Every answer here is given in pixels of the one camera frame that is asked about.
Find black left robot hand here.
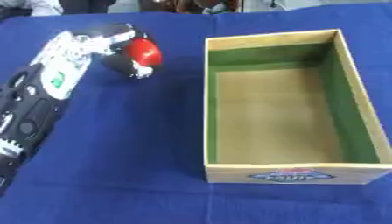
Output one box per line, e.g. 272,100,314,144
88,23,157,80

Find red toy apple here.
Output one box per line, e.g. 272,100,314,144
123,38,165,68

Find tan cardboard box green inside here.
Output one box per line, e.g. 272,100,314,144
202,28,392,186

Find person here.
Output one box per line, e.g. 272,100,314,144
137,0,242,15

